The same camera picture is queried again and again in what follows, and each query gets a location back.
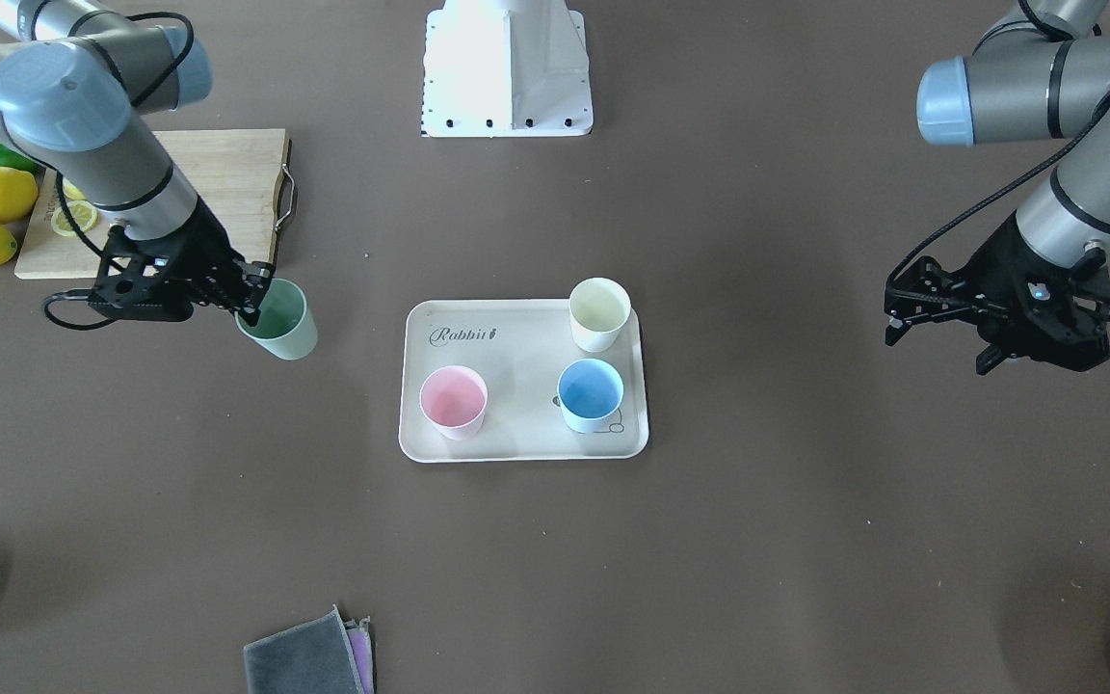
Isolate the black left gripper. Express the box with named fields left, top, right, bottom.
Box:
left=965, top=217, right=1110, bottom=375

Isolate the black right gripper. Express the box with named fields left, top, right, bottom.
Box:
left=127, top=201, right=275, bottom=328

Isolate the green cup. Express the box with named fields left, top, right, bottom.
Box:
left=234, top=278, right=320, bottom=360

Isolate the pink cup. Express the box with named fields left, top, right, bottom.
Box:
left=418, top=365, right=490, bottom=440

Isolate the cream white cup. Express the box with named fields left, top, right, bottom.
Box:
left=568, top=278, right=633, bottom=353

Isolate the blue cup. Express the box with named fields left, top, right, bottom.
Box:
left=558, top=359, right=624, bottom=434

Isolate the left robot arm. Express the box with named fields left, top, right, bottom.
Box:
left=882, top=1, right=1110, bottom=374

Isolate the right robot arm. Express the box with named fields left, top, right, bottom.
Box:
left=0, top=1, right=274, bottom=326

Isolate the cream rectangular tray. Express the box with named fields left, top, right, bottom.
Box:
left=398, top=299, right=650, bottom=463

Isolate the wooden cutting board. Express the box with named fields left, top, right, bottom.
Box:
left=13, top=128, right=299, bottom=281

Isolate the lemon half slice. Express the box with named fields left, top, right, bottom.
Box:
left=58, top=177, right=87, bottom=200
left=49, top=200, right=98, bottom=237

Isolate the green lime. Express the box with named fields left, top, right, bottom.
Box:
left=0, top=144, right=42, bottom=174

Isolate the grey folded cloth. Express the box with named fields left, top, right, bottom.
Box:
left=243, top=608, right=376, bottom=693

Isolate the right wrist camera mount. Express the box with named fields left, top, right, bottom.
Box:
left=42, top=227, right=194, bottom=331

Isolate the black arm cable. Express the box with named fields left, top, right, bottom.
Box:
left=887, top=0, right=1110, bottom=280

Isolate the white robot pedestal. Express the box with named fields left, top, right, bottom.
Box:
left=420, top=1, right=595, bottom=138

